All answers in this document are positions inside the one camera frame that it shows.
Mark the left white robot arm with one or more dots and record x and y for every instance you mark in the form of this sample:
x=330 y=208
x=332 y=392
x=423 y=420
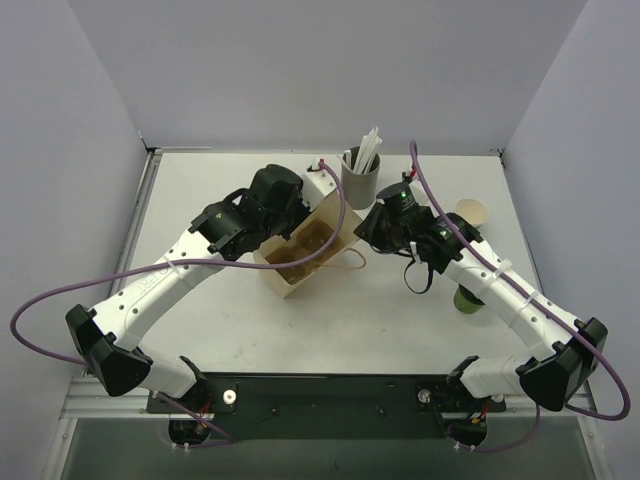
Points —
x=108 y=335

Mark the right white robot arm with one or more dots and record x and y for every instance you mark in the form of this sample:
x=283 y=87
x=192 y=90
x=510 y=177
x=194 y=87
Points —
x=557 y=363

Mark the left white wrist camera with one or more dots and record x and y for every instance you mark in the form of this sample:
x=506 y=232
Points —
x=317 y=185

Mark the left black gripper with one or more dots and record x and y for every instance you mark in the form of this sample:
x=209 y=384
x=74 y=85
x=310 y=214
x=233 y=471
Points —
x=298 y=215

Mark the green paper coffee cup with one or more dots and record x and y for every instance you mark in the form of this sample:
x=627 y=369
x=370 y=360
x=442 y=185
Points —
x=466 y=302

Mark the white wrapped straw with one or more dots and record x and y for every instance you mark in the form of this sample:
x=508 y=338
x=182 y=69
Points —
x=367 y=150

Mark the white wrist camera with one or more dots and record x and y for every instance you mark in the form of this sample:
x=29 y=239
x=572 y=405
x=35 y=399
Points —
x=317 y=185
x=409 y=175

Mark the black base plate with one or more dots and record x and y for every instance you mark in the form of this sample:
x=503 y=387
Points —
x=260 y=406

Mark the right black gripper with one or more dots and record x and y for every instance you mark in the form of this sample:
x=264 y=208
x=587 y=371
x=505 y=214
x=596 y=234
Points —
x=373 y=226

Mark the brown paper bag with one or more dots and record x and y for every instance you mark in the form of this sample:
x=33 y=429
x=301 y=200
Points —
x=348 y=258

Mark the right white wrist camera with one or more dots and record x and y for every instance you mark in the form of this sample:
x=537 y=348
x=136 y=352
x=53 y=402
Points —
x=409 y=175

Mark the aluminium frame rail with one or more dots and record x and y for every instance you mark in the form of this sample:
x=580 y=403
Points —
x=86 y=398

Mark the grey straw holder cup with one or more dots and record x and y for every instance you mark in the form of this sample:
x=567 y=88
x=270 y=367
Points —
x=360 y=189

